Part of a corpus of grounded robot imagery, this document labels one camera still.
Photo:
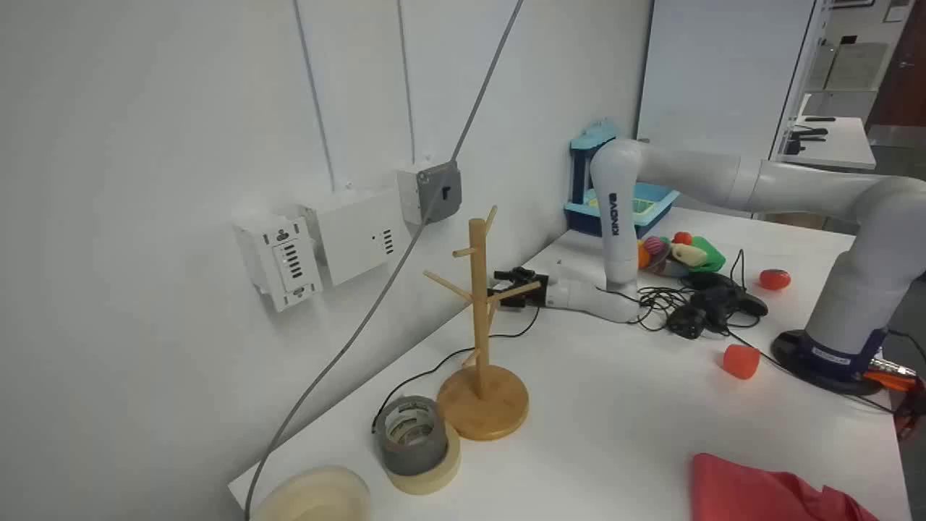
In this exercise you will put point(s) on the red shirt with black print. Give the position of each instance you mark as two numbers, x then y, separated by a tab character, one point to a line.
754	492

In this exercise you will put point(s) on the idle white robot arm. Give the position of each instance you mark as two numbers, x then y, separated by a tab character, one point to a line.
618	192

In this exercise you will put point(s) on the wooden mug tree stand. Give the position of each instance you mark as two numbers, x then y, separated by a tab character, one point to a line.
478	291

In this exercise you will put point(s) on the orange and purple toy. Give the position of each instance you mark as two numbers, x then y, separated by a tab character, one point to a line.
653	252

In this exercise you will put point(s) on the blue plastic bin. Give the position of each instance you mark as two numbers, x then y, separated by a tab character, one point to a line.
650	202

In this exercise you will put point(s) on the beige masking tape roll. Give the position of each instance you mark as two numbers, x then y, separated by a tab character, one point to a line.
427	485

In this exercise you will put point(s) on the green toy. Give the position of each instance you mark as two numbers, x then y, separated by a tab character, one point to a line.
699	252

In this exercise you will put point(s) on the cream plastic bowl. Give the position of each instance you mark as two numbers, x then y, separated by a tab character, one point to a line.
280	502

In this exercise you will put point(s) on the red toy ball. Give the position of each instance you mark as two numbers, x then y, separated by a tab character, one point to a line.
775	278

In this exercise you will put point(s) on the white background table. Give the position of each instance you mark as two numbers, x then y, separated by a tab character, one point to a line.
831	146

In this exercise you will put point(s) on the small black camera device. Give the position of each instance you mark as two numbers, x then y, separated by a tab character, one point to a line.
520	288

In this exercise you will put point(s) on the grey wall junction box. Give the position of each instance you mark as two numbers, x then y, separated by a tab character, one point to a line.
423	192

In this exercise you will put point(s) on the plain white wall box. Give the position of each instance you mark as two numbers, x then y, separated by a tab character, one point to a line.
354	234

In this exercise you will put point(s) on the white wall box with print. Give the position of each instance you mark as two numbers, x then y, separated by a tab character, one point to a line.
280	257

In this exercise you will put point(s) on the white wall conduit pipe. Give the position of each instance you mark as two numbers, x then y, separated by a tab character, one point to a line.
315	97
406	81

